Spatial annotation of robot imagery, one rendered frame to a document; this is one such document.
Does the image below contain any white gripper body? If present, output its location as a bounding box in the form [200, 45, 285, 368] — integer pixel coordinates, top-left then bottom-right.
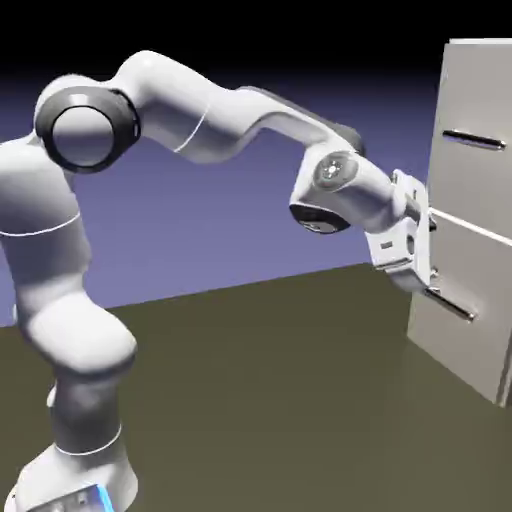
[386, 169, 434, 296]

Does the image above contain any short grey drawer front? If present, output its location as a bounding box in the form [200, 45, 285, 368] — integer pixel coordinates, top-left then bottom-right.
[406, 209, 512, 406]

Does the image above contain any light grey cabinet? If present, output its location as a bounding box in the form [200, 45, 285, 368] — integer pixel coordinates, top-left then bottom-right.
[405, 37, 512, 408]

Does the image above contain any tall grey drawer front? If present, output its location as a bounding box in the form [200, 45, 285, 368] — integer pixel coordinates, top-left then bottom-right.
[425, 39, 512, 243]

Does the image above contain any short dark bar handle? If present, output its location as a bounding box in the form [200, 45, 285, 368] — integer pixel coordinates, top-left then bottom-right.
[423, 286, 477, 323]

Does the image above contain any long dark bar handle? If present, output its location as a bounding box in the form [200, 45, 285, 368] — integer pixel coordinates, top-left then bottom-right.
[441, 129, 508, 152]

